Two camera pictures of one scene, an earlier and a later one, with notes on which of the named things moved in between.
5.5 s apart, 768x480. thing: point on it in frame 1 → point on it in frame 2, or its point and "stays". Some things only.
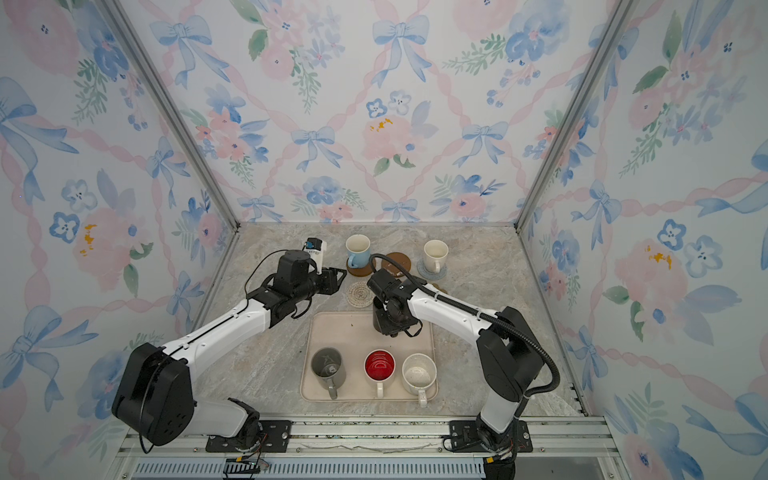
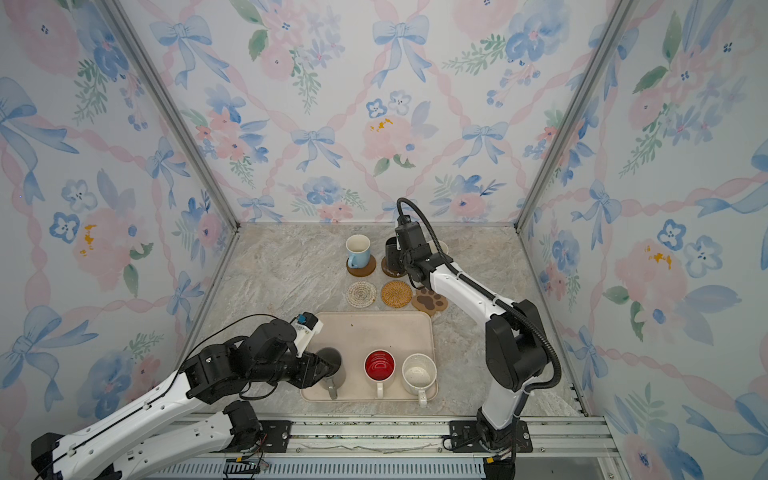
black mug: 379,314 → 392,254
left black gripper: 332,283 → 310,373
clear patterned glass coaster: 360,295 stays
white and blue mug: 358,248 stays
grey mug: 329,369 stays
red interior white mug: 379,366 stays
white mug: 419,374 stays
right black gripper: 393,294 → 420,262
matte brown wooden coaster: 361,272 stays
